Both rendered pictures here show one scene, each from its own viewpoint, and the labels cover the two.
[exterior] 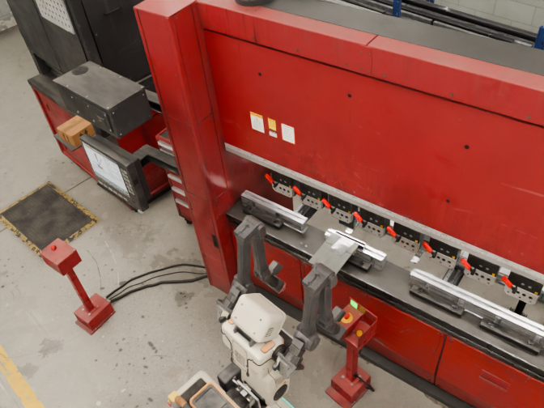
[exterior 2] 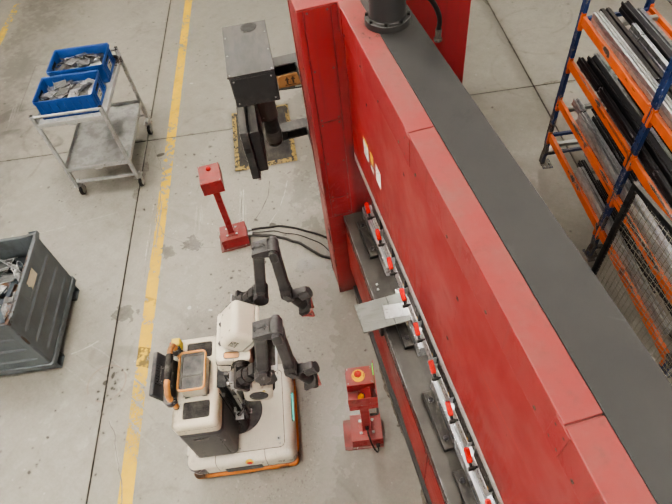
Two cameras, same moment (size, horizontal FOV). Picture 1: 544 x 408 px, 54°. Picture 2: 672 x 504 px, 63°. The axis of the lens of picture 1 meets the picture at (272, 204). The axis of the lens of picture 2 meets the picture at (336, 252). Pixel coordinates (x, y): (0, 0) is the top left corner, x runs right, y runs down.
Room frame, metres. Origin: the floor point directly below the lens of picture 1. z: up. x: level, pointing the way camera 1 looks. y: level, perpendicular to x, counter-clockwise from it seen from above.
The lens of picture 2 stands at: (0.69, -1.17, 3.55)
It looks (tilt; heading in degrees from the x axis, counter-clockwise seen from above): 52 degrees down; 41
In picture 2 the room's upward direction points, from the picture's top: 9 degrees counter-clockwise
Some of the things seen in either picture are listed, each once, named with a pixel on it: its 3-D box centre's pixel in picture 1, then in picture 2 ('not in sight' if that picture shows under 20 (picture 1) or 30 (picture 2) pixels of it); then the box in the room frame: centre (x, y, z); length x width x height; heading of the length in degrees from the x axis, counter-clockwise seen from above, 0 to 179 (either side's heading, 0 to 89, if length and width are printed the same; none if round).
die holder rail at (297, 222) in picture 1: (274, 210); (378, 239); (2.44, -0.01, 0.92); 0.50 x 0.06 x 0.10; 49
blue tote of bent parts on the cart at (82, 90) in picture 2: not in sight; (70, 94); (2.48, 3.07, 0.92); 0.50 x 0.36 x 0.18; 130
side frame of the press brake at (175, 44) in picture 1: (235, 148); (383, 160); (2.85, 0.20, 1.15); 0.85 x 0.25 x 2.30; 139
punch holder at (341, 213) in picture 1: (343, 205); (406, 274); (2.09, -0.40, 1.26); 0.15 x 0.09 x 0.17; 49
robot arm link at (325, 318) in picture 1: (325, 299); (283, 349); (1.38, -0.19, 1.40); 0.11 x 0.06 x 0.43; 40
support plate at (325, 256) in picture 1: (333, 253); (382, 312); (1.97, -0.32, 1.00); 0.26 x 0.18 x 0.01; 139
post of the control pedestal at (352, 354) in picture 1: (352, 356); (364, 410); (1.63, -0.38, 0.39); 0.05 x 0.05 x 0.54; 39
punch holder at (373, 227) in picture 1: (375, 218); (420, 306); (1.96, -0.55, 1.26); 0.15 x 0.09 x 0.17; 49
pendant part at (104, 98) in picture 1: (120, 145); (262, 110); (2.54, 0.85, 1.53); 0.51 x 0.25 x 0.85; 45
